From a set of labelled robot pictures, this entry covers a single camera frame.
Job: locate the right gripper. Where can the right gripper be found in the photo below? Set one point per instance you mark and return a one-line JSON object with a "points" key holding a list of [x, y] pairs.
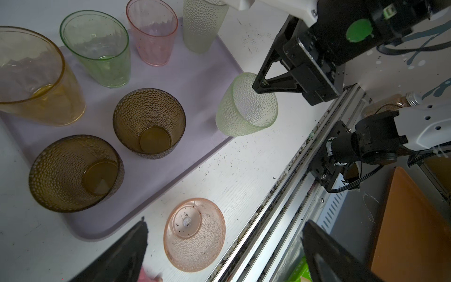
{"points": [[314, 60]]}

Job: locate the orange brown board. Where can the orange brown board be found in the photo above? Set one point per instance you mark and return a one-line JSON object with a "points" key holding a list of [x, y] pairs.
{"points": [[414, 241]]}

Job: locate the olive brown glass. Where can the olive brown glass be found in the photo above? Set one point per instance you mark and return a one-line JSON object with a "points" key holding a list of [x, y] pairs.
{"points": [[150, 122]]}

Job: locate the yellow clear glass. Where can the yellow clear glass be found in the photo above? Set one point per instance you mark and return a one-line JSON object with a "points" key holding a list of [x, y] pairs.
{"points": [[36, 81]]}

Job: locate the pink clear glass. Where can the pink clear glass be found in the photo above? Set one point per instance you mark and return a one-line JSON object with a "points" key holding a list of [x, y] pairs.
{"points": [[154, 26]]}

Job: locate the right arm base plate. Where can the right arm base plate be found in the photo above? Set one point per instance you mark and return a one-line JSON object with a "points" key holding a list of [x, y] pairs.
{"points": [[327, 155]]}

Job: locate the plastic jar with lid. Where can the plastic jar with lid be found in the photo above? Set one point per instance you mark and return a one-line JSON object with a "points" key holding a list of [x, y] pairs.
{"points": [[393, 103]]}

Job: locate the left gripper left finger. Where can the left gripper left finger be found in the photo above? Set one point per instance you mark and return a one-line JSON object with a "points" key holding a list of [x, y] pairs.
{"points": [[122, 262]]}

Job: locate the aluminium rail frame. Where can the aluminium rail frame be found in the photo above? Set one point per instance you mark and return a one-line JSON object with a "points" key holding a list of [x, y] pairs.
{"points": [[269, 247]]}

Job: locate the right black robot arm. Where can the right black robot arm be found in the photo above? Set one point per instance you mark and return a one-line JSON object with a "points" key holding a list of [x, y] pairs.
{"points": [[380, 25]]}

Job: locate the light green textured glass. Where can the light green textured glass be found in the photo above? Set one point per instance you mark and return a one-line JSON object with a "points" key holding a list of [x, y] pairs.
{"points": [[242, 111]]}

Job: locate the brown textured glass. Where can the brown textured glass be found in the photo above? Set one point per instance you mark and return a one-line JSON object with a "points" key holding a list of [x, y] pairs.
{"points": [[75, 173]]}

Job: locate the green clear glass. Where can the green clear glass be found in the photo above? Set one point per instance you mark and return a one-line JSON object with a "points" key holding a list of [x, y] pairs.
{"points": [[101, 44]]}

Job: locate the pink textured glass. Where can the pink textured glass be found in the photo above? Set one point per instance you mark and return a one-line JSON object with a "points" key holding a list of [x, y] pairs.
{"points": [[194, 234]]}

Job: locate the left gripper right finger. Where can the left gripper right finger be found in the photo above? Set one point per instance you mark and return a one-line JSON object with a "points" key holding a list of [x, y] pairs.
{"points": [[328, 261]]}

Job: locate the lilac plastic tray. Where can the lilac plastic tray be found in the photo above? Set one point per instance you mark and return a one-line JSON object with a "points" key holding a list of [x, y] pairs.
{"points": [[182, 97]]}

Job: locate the green snack packet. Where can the green snack packet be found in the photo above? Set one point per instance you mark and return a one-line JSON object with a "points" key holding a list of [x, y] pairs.
{"points": [[301, 273]]}

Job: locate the pale green frosted glass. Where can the pale green frosted glass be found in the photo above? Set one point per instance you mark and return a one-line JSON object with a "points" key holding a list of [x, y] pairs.
{"points": [[201, 23]]}

